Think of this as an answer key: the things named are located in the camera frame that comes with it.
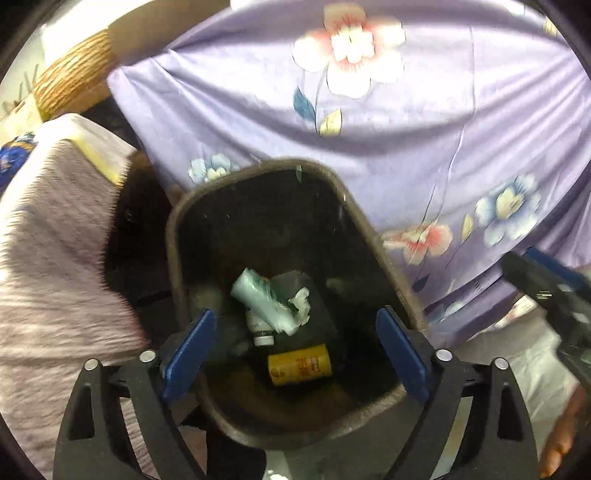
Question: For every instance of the small wooden crate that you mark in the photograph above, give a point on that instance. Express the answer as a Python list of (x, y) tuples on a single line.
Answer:
[(25, 108)]

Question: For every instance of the wicker basket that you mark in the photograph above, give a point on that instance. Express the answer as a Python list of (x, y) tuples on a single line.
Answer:
[(74, 74)]

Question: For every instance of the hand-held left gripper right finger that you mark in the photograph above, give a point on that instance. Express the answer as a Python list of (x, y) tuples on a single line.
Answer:
[(401, 355)]

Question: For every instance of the white crumpled paper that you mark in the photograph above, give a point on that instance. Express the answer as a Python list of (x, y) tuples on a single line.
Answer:
[(300, 304)]

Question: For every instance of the yellow can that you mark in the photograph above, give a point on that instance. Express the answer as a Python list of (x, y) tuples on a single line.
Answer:
[(295, 367)]

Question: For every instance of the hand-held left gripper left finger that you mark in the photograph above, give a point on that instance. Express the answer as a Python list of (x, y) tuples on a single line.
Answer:
[(189, 355)]

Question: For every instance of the dark box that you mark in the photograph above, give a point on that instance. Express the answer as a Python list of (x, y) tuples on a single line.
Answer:
[(323, 327)]

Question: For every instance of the purple floral cloth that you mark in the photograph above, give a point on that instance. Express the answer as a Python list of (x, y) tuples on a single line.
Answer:
[(415, 138)]

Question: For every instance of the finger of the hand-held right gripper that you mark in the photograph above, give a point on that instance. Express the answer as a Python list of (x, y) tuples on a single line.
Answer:
[(524, 274), (563, 272)]

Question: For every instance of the black plastic trash bin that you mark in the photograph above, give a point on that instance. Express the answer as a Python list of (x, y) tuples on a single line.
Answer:
[(221, 258)]

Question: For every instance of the person's right hand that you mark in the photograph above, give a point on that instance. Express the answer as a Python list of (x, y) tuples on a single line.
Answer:
[(565, 438)]

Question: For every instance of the small white bottle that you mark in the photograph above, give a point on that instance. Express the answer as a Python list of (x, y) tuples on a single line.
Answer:
[(261, 330)]

